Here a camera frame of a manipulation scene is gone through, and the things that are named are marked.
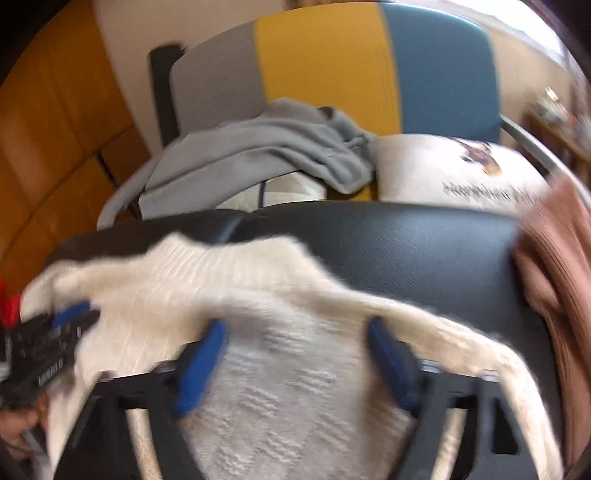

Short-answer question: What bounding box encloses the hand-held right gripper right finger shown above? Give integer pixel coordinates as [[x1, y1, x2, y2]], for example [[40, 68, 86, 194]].
[[367, 318, 539, 480]]

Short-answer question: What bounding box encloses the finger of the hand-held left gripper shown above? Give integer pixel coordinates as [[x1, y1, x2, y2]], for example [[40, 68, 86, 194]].
[[51, 301, 101, 340]]

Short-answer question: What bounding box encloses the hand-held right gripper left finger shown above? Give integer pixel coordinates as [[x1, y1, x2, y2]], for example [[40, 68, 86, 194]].
[[53, 320, 229, 480]]

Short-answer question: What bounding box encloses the white knitted sweater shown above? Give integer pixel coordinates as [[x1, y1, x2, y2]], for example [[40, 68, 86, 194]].
[[21, 233, 566, 480]]

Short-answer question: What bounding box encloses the person's left hand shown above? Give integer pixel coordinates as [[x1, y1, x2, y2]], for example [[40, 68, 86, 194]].
[[0, 397, 49, 462]]

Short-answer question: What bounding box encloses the small red object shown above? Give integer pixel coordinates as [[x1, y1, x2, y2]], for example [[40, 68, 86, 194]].
[[0, 277, 24, 326]]

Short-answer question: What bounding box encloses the black leather seat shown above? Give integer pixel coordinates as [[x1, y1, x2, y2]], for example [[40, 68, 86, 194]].
[[44, 200, 561, 416]]

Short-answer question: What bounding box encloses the grey metal armrest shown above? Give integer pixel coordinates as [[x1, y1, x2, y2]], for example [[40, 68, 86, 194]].
[[96, 159, 160, 230], [500, 114, 591, 206]]

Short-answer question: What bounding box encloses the pink ribbed sweater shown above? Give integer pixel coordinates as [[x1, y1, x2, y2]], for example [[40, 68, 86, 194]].
[[512, 175, 591, 472]]

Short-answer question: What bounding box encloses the white cloth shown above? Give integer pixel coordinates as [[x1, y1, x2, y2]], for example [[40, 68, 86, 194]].
[[215, 172, 326, 213]]

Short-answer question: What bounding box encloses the white printed pillow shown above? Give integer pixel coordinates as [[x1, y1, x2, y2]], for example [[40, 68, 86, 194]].
[[372, 134, 552, 215]]

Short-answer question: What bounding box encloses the wooden wardrobe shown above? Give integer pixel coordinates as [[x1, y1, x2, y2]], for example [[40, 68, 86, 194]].
[[0, 0, 153, 296]]

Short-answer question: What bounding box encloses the grey hoodie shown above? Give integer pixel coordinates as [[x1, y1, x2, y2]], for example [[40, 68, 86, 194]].
[[139, 98, 377, 220]]

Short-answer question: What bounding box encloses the cluttered wooden shelf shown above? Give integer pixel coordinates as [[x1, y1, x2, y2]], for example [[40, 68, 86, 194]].
[[526, 85, 591, 160]]

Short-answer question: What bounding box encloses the grey yellow blue chair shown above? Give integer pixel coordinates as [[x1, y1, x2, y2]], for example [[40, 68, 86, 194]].
[[168, 2, 504, 201]]

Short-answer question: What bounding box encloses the window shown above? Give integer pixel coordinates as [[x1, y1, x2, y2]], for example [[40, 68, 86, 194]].
[[517, 0, 572, 63]]

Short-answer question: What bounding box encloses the black upright post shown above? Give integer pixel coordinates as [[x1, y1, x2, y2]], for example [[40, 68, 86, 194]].
[[148, 44, 185, 148]]

